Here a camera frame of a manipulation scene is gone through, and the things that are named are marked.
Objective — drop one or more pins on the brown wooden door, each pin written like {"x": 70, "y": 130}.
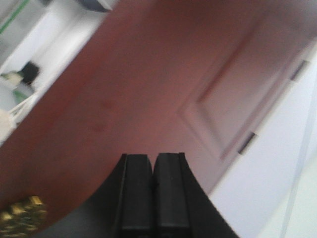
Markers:
{"x": 192, "y": 76}

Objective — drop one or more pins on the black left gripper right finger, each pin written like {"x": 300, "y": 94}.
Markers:
{"x": 182, "y": 208}

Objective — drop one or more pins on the door hinge lower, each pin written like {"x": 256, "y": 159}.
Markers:
{"x": 246, "y": 143}

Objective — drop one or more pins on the door hinge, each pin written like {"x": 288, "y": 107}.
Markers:
{"x": 246, "y": 143}
{"x": 299, "y": 70}

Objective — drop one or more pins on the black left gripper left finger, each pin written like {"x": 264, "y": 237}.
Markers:
{"x": 120, "y": 208}

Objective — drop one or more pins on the door hinge upper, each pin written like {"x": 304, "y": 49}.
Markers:
{"x": 299, "y": 70}

